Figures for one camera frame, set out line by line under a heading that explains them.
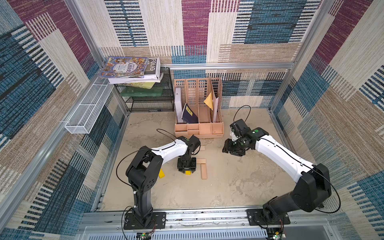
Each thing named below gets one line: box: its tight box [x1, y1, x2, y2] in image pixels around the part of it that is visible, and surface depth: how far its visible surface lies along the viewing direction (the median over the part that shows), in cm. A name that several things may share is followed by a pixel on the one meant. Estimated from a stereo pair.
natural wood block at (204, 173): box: [201, 163, 208, 180], surface depth 91 cm
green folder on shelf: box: [120, 86, 164, 97], surface depth 96 cm
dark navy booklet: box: [181, 103, 199, 124], surface depth 107 cm
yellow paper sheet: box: [203, 91, 214, 111], surface depth 93 cm
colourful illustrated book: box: [98, 56, 149, 78], surface depth 83 cm
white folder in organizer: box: [175, 87, 184, 123], surface depth 102 cm
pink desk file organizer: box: [173, 77, 224, 138], surface depth 106 cm
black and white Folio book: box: [108, 57, 164, 85], surface depth 82 cm
